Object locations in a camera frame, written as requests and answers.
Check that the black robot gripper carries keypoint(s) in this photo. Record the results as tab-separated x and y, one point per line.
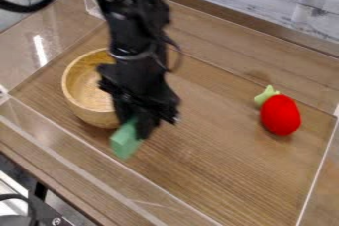
135	82

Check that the clear acrylic corner bracket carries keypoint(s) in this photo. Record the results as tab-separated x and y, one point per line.
92	8

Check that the red plush strawberry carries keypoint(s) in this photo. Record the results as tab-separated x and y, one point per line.
279	113

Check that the brown wooden bowl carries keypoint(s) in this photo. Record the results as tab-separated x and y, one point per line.
88	102

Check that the black table frame leg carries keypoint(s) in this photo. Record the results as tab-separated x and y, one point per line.
48	217

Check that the clear acrylic tray wall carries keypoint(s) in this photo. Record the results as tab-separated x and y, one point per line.
113	195

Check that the green rectangular block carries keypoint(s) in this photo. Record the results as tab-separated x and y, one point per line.
123	140

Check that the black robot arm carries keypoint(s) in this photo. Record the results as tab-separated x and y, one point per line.
135	22

